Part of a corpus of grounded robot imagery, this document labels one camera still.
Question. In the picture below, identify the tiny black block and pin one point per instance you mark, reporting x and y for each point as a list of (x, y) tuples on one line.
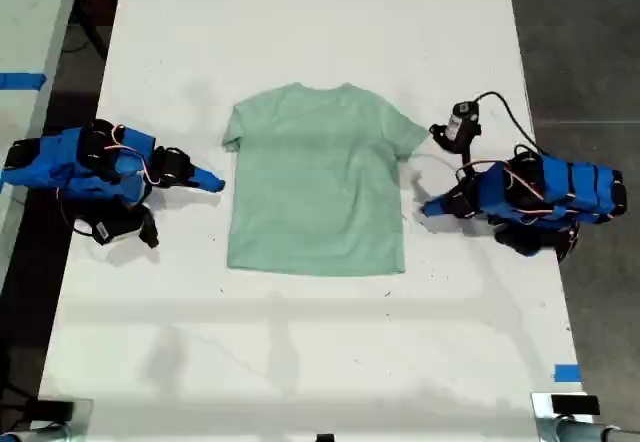
[(325, 438)]

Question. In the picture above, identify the pale green T-shirt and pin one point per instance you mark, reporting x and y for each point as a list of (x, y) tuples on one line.
[(315, 187)]

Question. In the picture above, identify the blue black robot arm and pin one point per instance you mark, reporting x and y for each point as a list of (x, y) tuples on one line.
[(65, 162), (555, 197)]

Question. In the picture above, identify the white side table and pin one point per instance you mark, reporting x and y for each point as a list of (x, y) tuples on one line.
[(30, 17)]

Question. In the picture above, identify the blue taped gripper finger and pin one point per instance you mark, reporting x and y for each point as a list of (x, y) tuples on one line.
[(207, 174), (437, 213), (202, 187), (440, 203)]

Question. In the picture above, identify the black camera box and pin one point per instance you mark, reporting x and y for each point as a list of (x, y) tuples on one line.
[(462, 119), (115, 229)]

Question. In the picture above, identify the long blue tape strip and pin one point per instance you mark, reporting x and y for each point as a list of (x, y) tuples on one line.
[(22, 81)]

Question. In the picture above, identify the short black camera stalk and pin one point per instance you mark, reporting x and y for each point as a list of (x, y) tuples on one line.
[(149, 229), (452, 144)]

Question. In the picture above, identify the metal table clamp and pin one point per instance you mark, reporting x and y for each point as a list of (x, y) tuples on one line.
[(550, 422), (75, 424)]

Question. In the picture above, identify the small black box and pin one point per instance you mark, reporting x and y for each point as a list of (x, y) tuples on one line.
[(575, 405), (54, 410)]

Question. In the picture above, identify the short blue tape piece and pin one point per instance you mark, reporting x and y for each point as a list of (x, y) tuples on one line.
[(567, 373)]

